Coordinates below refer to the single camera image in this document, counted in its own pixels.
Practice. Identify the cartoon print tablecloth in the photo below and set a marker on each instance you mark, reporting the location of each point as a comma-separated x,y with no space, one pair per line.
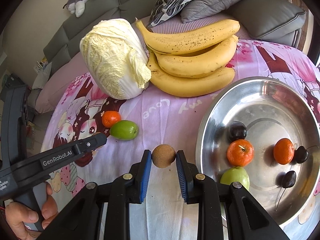
162,119

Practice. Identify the yellow banana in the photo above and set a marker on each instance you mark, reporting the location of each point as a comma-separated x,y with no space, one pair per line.
200,65
188,87

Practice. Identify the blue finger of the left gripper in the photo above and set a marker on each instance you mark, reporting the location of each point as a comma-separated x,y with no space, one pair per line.
89,144

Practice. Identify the top spotted banana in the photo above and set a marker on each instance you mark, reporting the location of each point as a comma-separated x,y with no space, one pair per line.
191,41

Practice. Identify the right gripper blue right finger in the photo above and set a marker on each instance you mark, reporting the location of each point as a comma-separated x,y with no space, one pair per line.
186,172

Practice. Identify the green jujube fruit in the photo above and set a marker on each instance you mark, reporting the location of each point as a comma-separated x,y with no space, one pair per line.
124,130
234,174

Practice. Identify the large orange tangerine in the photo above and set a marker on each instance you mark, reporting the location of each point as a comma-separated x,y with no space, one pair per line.
240,153

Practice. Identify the small tangerine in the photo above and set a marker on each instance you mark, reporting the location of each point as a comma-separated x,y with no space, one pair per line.
283,151

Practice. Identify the middle yellow banana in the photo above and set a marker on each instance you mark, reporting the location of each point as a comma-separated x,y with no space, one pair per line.
200,65

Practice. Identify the large stainless steel bowl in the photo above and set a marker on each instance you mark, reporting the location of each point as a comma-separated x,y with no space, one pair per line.
271,110

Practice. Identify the napa cabbage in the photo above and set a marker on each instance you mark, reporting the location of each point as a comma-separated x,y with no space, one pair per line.
116,59

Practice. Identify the grey leather cushion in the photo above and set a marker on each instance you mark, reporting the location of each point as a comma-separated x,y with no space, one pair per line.
277,21

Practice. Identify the bottom yellow banana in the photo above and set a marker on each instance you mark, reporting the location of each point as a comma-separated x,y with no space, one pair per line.
188,87

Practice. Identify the person's left hand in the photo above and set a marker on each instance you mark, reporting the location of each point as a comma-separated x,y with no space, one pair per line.
17,215

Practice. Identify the dark cherry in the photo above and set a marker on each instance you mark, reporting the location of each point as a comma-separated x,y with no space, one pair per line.
288,181
302,154
236,130

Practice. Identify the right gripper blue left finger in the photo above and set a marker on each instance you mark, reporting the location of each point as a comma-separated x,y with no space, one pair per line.
144,174

